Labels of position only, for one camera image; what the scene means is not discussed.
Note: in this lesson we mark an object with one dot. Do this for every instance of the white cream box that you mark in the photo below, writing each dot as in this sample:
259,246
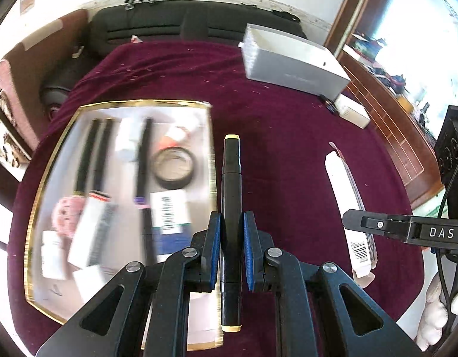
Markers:
352,111

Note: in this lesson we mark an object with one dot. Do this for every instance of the pink fluffy puff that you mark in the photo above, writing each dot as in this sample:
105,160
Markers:
66,213

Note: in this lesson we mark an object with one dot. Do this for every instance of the black marker purple band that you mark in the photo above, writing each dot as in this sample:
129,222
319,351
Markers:
141,195

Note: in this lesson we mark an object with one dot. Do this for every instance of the white gloved right hand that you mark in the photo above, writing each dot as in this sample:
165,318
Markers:
434,318

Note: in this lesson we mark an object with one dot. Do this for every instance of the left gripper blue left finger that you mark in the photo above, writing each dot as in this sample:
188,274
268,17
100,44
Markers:
143,310

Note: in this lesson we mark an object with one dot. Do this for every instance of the brown padded chair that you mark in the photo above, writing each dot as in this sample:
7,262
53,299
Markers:
24,68

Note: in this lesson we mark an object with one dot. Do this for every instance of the maroon velvet table cloth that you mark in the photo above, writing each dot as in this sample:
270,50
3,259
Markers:
285,137

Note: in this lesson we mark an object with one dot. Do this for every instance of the blue white medicine box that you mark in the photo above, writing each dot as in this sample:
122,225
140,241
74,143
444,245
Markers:
172,228

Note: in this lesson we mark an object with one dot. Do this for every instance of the white tube orange cap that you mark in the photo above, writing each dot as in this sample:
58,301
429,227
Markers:
177,134

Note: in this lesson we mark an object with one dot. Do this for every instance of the black tape roll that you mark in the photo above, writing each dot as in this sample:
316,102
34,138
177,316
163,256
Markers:
173,168

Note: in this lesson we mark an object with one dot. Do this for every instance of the grey rectangular cardboard box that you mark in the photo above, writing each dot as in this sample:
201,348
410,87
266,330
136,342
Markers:
287,60

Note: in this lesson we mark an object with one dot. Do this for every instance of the black marker yellow caps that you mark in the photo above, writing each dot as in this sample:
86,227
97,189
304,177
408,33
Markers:
231,235

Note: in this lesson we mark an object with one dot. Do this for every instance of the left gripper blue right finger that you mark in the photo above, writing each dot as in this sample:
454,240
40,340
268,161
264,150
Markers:
320,310

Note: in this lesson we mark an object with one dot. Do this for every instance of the grey silver carton box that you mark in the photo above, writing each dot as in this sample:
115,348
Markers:
92,230

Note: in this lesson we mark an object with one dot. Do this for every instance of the white tray gold rim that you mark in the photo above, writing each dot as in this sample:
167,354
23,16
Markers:
52,285

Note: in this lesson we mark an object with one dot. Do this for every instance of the black marker pair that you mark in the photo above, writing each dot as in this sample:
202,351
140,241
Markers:
98,173
85,159

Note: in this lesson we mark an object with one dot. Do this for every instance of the long white printed box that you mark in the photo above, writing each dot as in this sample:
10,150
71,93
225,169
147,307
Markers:
361,247

